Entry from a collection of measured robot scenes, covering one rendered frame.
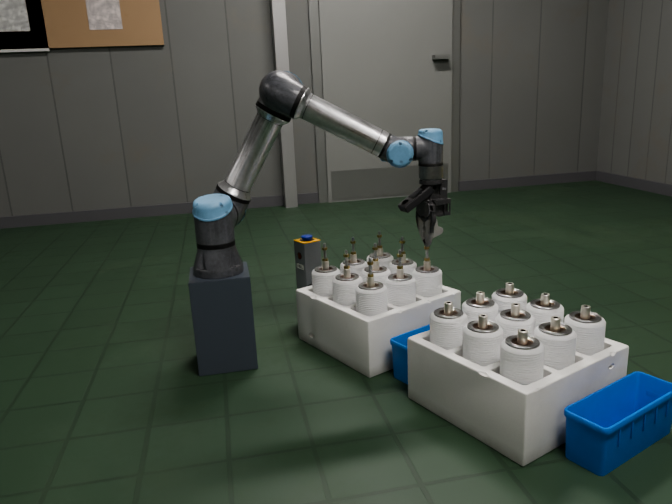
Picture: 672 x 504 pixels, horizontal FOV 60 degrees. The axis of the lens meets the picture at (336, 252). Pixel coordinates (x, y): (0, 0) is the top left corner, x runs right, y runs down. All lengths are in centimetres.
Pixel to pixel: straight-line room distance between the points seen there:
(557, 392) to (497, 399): 13
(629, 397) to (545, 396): 31
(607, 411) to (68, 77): 388
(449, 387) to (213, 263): 76
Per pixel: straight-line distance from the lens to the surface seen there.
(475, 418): 148
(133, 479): 148
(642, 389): 166
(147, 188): 448
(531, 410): 138
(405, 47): 460
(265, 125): 183
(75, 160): 453
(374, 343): 173
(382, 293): 174
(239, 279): 176
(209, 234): 175
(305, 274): 208
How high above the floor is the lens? 82
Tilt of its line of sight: 15 degrees down
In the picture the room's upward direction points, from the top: 3 degrees counter-clockwise
